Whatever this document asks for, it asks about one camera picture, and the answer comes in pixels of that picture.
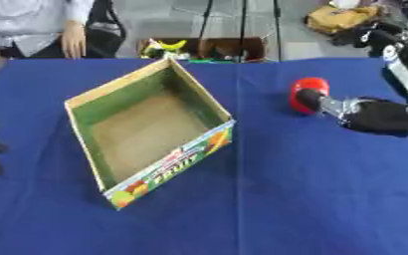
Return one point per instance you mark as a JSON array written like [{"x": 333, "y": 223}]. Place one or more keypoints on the black bag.
[{"x": 105, "y": 33}]

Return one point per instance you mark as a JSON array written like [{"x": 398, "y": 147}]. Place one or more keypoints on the black tripod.
[{"x": 243, "y": 30}]

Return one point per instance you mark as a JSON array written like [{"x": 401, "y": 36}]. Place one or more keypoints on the person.
[{"x": 27, "y": 23}]

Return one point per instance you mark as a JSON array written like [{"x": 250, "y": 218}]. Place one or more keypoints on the cardboard box with green inside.
[{"x": 149, "y": 132}]

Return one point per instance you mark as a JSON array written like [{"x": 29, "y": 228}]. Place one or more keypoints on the yellow bag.
[{"x": 338, "y": 18}]

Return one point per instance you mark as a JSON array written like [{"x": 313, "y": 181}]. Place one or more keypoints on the brown box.
[{"x": 230, "y": 48}]

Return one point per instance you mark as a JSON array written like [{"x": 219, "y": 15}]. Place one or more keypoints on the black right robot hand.
[{"x": 381, "y": 117}]

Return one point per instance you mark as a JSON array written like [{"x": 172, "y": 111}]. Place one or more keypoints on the person's hand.
[{"x": 73, "y": 40}]

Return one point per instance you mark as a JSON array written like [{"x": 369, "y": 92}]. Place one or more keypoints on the red toy fruit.
[{"x": 309, "y": 83}]

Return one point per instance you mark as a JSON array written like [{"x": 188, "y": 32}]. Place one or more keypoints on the yellow green toy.
[{"x": 168, "y": 46}]

